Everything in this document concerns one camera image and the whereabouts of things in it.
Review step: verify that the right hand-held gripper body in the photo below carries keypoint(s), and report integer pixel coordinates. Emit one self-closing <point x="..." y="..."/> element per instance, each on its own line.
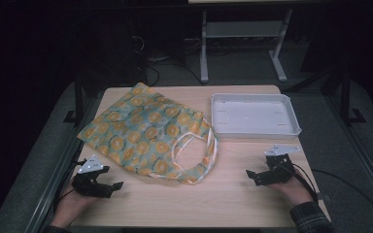
<point x="280" y="168"/>

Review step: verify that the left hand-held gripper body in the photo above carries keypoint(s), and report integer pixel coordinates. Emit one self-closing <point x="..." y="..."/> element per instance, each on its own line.
<point x="89" y="189"/>

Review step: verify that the white plastic tray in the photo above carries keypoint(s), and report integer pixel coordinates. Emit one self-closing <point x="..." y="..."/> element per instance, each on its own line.
<point x="252" y="116"/>

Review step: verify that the orange print cloth bag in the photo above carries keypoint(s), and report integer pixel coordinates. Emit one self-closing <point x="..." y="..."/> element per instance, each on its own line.
<point x="142" y="129"/>

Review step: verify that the person's left hand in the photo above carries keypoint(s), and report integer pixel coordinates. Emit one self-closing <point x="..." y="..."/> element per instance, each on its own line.
<point x="71" y="207"/>

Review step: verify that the person's right hand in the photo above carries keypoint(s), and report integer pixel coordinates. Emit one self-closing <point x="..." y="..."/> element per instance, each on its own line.
<point x="294" y="191"/>

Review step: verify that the grey tape strip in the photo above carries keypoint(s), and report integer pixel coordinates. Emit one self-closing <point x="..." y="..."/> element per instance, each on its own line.
<point x="323" y="196"/>

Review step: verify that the black metal stand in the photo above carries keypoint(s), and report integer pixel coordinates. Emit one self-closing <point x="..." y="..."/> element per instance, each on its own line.
<point x="78" y="103"/>
<point x="345" y="97"/>

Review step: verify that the white metal desk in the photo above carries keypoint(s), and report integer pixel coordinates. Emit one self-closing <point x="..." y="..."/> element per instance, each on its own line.
<point x="243" y="29"/>

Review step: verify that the aluminium rail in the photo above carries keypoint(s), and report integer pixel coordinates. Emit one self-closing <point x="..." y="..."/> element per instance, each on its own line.
<point x="362" y="155"/>
<point x="55" y="181"/>

